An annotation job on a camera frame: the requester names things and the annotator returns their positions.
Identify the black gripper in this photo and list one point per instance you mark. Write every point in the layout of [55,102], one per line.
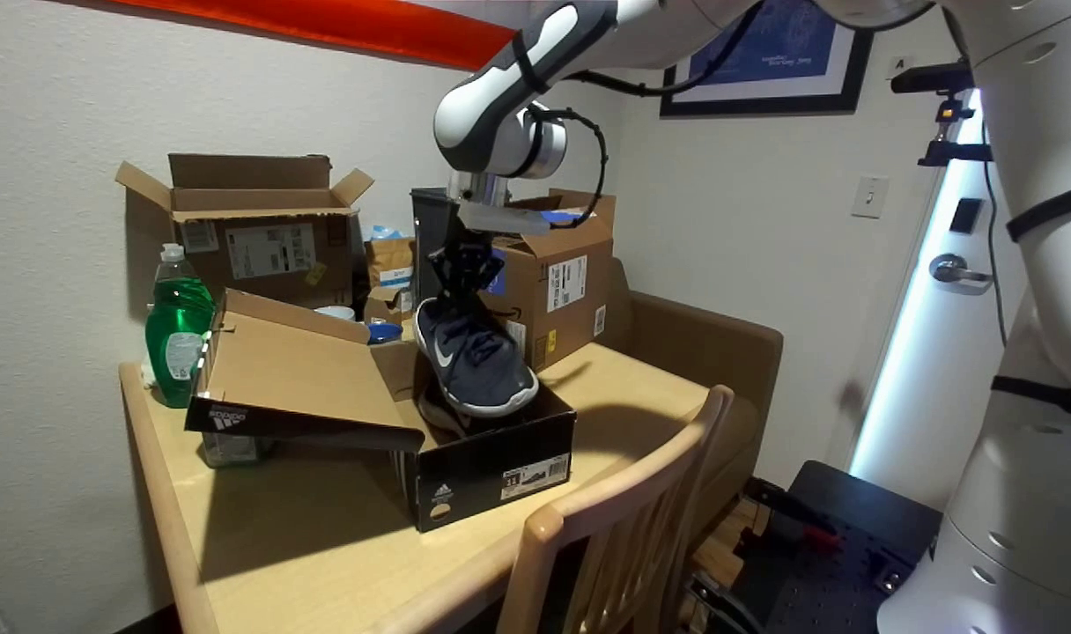
[468,262]

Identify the navy blue sneaker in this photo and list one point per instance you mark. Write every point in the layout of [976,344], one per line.
[477,358]

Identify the black white-striped shoe box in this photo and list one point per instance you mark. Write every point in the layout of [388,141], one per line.
[313,376]

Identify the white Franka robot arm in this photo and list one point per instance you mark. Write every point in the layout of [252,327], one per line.
[1053,294]

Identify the small cardboard box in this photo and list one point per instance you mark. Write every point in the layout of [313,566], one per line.
[388,276]

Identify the Amazon cardboard box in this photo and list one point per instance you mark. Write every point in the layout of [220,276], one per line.
[560,288]

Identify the large open cardboard box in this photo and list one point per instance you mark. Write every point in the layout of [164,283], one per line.
[255,241]

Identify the white bowl-shaped cup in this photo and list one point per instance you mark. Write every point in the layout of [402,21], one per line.
[335,314]

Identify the brown wooden chair back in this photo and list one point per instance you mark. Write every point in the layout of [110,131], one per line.
[629,516]

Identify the green dish soap bottle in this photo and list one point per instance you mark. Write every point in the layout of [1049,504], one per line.
[177,337]

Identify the black framed blue picture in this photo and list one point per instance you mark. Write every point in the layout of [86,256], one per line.
[793,57]

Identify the red black clamp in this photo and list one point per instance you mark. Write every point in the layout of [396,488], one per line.
[800,524]

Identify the black door lock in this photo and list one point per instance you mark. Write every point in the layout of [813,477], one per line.
[967,217]

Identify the red wall banner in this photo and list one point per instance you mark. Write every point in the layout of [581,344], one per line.
[326,27]

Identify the white light switch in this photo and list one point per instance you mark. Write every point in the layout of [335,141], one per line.
[872,198]

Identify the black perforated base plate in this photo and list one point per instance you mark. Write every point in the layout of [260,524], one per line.
[865,516]

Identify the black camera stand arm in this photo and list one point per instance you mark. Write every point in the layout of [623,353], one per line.
[953,148]

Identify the black camera on stand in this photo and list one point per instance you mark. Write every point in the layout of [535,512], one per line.
[935,79]

